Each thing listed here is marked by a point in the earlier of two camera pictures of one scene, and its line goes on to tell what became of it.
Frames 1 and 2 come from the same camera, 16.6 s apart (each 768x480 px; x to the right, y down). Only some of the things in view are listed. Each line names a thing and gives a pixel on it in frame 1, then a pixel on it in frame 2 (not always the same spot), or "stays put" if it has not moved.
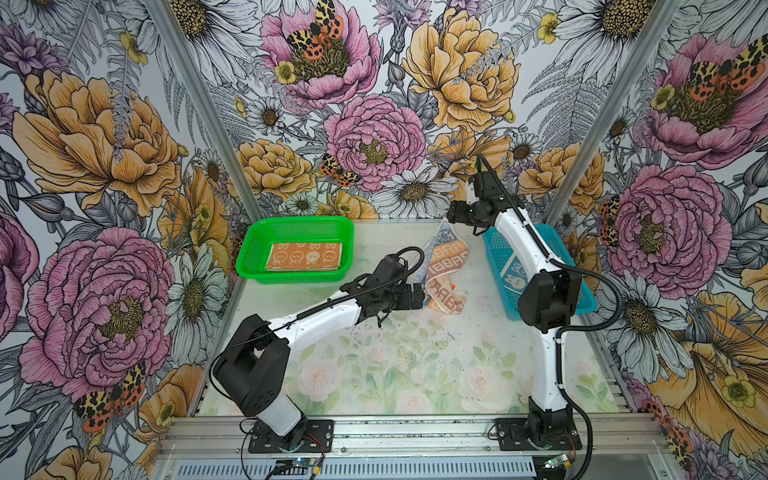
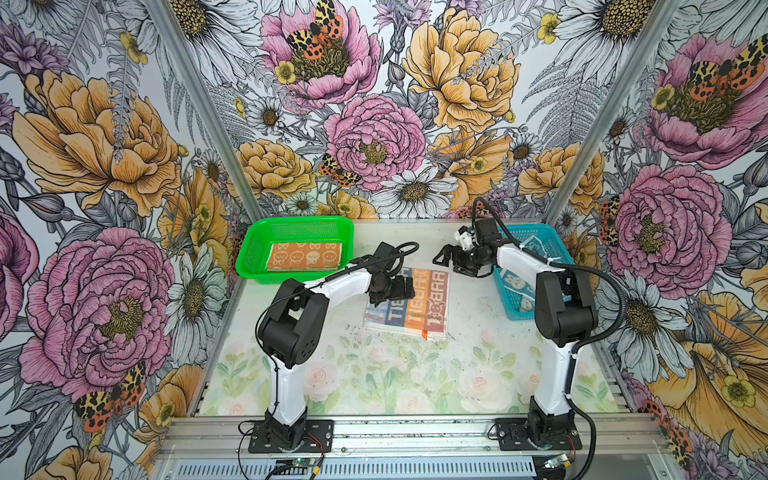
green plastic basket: x=296 y=249 stays put
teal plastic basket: x=508 y=276 stays put
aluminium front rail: x=605 y=436 stays put
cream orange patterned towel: x=444 y=252 -> x=425 y=315
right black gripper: x=456 y=213 -> x=448 y=250
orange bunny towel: x=304 y=256 stays put
